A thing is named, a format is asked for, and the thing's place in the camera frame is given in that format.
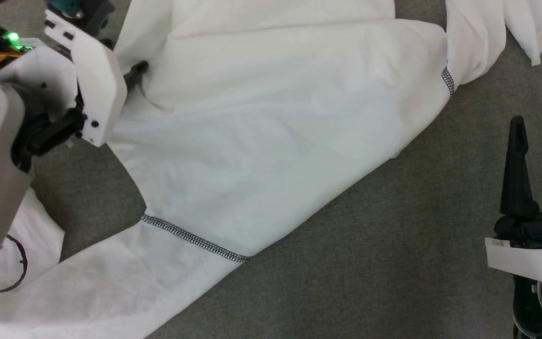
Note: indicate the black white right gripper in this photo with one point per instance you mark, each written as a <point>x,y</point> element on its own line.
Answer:
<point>530,254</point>

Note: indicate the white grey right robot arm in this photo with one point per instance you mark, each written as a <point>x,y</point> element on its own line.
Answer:
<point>541,310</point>

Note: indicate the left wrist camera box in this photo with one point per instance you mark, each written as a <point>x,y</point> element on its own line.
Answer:
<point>85,10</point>

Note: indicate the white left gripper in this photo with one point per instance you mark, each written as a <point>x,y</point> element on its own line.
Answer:
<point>99,75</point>

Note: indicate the white cloth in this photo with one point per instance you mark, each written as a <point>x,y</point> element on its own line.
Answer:
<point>252,122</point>

